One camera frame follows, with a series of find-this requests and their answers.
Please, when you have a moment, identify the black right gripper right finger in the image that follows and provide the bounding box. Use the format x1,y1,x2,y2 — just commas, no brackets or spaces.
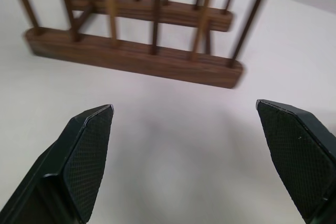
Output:
256,99,336,224

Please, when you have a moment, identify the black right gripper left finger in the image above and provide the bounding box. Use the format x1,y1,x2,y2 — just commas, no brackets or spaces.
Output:
0,104,115,224

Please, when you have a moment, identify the wooden dish rack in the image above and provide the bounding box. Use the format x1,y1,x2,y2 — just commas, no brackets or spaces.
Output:
9,0,271,90

